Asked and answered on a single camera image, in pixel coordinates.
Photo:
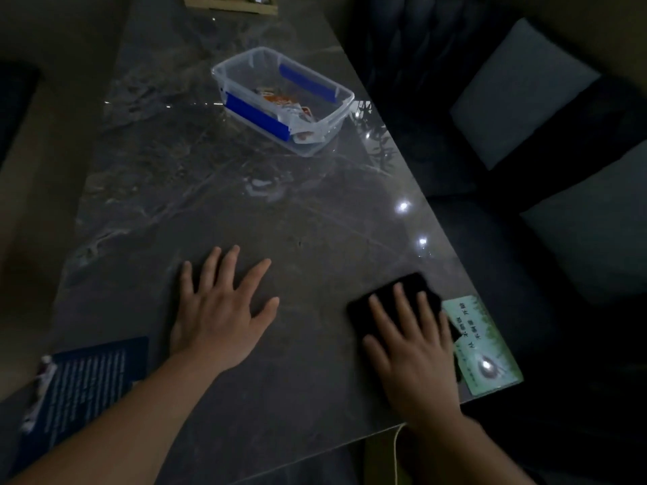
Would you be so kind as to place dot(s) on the person's right hand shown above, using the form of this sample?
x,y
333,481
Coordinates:
x,y
417,366

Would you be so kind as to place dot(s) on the person's left hand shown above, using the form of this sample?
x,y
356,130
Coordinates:
x,y
217,323

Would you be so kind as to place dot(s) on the person's right little finger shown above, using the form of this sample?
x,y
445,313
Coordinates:
x,y
445,332

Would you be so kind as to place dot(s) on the person's right middle finger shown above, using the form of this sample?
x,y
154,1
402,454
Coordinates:
x,y
406,308

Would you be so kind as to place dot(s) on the person's left thumb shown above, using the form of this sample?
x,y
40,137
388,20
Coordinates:
x,y
266,312

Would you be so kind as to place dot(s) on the person's left middle finger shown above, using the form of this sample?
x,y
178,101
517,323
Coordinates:
x,y
228,267

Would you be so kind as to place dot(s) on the person's right thumb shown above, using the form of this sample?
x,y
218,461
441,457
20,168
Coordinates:
x,y
374,352

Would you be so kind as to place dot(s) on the person's left little finger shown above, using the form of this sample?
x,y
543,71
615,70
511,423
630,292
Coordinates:
x,y
186,279

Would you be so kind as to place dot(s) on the black cloth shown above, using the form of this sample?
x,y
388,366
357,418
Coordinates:
x,y
374,303

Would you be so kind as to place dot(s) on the person's right forearm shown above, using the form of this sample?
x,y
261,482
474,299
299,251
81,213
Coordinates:
x,y
465,452

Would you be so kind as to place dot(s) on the person's left forearm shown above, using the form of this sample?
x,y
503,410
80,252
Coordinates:
x,y
116,424

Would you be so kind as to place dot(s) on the green printed card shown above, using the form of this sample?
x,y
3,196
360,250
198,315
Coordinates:
x,y
488,353

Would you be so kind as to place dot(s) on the dark blue printed sign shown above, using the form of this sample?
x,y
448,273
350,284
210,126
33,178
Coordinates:
x,y
76,391

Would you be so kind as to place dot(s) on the dark tufted sofa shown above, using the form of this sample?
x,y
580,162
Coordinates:
x,y
455,146

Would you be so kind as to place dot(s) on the clear plastic container blue clips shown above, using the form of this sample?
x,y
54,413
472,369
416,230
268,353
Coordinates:
x,y
283,103

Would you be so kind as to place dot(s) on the orange white snack packet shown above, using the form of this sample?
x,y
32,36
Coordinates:
x,y
275,98

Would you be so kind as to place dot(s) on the grey cushion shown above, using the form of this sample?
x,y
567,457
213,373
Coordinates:
x,y
596,222
520,90

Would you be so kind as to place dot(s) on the wooden tray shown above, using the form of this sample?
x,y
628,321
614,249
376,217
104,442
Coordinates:
x,y
230,2

